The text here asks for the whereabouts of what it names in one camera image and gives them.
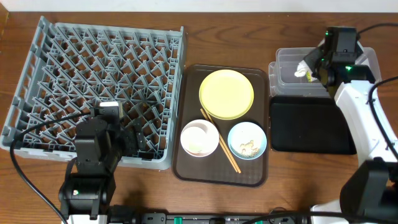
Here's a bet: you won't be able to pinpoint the white paper napkin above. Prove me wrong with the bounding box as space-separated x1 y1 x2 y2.
294 60 312 77

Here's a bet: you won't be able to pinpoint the green silver snack wrapper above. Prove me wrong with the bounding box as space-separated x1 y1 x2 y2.
306 72 313 82

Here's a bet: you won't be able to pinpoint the pink plastic bowl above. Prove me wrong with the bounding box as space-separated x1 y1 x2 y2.
180 119 220 157

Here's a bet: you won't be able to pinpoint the yellow plastic plate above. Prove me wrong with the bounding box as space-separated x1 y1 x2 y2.
198 69 254 120

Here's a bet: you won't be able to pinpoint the light blue plastic bowl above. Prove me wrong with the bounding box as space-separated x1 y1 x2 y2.
227 122 267 161

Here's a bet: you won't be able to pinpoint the rice and nut scraps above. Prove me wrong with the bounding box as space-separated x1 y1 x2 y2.
237 140 259 157

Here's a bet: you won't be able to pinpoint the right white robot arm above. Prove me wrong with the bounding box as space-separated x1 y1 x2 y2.
299 26 397 223

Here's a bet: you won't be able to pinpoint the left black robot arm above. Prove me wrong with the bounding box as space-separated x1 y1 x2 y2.
58 118 146 220

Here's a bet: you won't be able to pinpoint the clear plastic waste bin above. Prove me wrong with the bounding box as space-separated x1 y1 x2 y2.
269 47 382 98

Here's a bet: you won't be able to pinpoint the grey plastic dishwasher rack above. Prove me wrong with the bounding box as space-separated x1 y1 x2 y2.
1 17 186 170

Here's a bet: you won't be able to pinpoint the black plastic tray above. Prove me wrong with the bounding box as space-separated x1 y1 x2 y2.
269 95 356 155

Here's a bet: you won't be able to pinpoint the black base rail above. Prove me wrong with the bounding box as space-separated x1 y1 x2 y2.
106 205 311 224

